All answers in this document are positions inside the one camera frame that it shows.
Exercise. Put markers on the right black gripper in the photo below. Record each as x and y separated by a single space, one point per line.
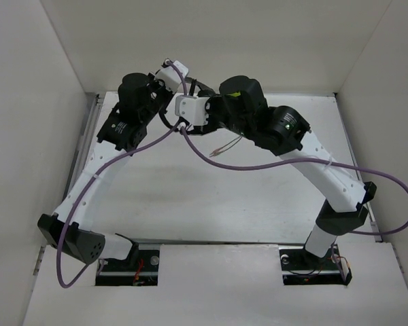
211 104

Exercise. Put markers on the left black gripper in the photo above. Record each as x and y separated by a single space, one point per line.
169 94

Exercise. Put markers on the black headphones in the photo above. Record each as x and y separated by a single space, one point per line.
196 88

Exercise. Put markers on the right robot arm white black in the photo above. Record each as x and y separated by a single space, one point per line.
241 107

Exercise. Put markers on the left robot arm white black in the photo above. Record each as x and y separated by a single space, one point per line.
70 228

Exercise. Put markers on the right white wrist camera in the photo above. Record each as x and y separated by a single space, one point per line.
192 109

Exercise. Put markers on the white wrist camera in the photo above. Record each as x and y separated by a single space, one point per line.
173 74
192 109

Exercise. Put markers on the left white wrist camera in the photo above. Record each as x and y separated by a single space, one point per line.
173 74

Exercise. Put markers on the front aluminium rail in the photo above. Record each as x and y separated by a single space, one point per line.
213 242

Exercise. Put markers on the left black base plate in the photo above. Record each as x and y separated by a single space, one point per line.
140 271

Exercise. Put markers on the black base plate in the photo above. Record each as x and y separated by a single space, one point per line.
302 268
140 271

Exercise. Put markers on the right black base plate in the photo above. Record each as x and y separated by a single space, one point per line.
302 268

